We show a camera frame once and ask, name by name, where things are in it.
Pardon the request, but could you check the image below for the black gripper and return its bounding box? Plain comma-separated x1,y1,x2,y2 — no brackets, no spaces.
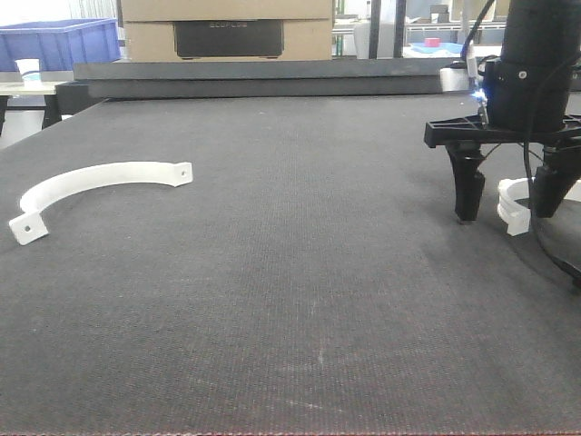
424,57,580,223

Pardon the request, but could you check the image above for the white curved clamp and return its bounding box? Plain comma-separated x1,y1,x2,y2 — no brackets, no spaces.
497,177,581,237
8,161,193,245

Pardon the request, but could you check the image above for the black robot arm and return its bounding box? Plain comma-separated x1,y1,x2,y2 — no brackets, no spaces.
424,1,580,222

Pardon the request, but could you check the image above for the blue tray with red block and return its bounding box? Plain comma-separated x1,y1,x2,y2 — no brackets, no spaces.
410,37,463,57

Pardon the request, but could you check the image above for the dark grey board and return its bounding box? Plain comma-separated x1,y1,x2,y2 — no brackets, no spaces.
74,58,452,100

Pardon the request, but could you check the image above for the cardboard box with black print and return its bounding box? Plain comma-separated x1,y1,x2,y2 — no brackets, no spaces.
121,1,333,62

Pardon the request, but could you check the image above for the blue plastic crate background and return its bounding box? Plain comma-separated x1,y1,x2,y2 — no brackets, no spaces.
1,18,121,72

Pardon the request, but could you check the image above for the white paper cup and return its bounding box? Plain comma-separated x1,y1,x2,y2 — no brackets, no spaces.
15,58,42,89

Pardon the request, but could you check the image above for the side table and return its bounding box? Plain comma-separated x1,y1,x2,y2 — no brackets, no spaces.
0,72,92,137

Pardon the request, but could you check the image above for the black cable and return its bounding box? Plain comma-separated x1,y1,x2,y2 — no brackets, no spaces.
460,0,581,287

